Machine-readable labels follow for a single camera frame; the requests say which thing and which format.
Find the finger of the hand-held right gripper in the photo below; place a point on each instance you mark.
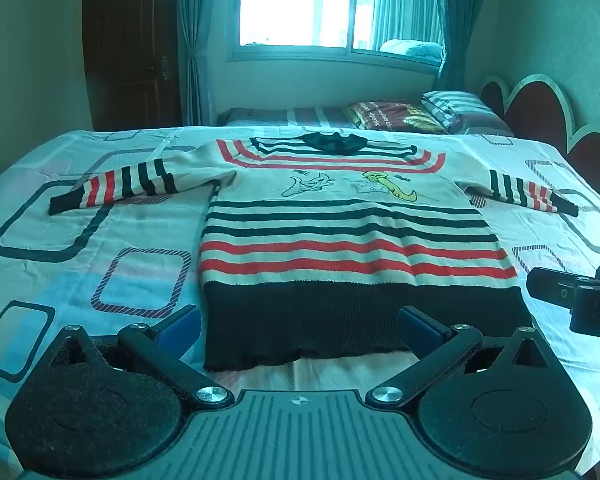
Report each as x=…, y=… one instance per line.
x=552, y=287
x=597, y=310

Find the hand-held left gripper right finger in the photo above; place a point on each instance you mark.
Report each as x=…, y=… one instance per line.
x=420, y=331

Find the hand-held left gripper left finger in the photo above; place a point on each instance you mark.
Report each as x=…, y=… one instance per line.
x=179, y=332

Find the striped knit sweater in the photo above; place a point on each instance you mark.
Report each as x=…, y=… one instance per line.
x=355, y=260

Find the printed bed sheet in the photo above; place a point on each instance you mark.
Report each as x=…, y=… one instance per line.
x=80, y=240

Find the scalloped red headboard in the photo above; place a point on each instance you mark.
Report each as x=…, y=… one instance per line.
x=540, y=110

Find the striped pillow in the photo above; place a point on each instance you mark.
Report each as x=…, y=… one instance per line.
x=460, y=107

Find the red patterned pillow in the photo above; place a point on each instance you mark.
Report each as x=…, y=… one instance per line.
x=390, y=116

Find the light blue quilt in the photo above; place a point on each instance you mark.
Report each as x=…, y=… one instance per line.
x=412, y=49

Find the teal curtain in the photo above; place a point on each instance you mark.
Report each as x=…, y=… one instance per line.
x=460, y=15
x=205, y=20

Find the dark wooden door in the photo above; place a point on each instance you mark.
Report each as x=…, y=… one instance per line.
x=130, y=45

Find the window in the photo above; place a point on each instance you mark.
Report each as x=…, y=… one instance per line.
x=300, y=5

